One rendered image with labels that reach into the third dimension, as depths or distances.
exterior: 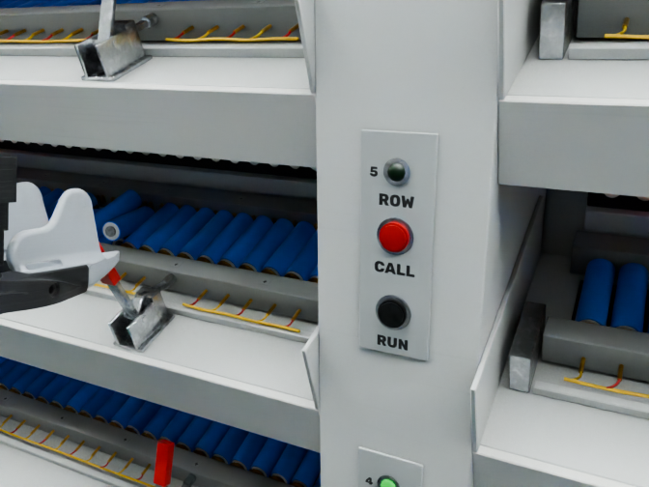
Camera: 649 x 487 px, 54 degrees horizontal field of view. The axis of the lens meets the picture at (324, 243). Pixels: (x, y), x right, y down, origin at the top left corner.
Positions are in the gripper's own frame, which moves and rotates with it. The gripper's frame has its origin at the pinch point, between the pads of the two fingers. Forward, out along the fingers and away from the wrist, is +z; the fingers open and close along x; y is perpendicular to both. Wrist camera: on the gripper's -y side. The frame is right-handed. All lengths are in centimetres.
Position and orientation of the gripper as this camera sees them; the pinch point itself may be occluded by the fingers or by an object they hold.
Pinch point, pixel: (93, 266)
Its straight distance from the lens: 45.2
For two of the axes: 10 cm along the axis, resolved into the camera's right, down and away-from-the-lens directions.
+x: -8.9, -1.3, 4.3
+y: 0.8, -9.9, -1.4
